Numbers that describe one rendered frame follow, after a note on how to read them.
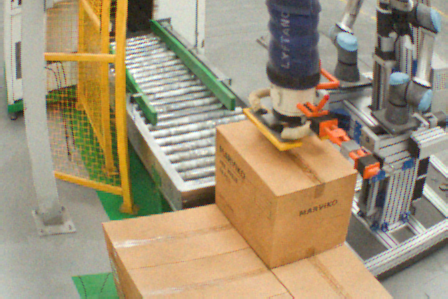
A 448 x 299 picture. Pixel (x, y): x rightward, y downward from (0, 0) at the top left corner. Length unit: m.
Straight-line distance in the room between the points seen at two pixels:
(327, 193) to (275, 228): 0.25
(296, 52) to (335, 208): 0.68
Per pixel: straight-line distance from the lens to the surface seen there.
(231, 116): 4.18
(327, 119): 2.72
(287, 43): 2.71
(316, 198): 2.83
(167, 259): 3.00
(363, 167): 2.45
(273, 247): 2.87
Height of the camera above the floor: 2.44
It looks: 28 degrees down
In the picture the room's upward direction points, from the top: 1 degrees clockwise
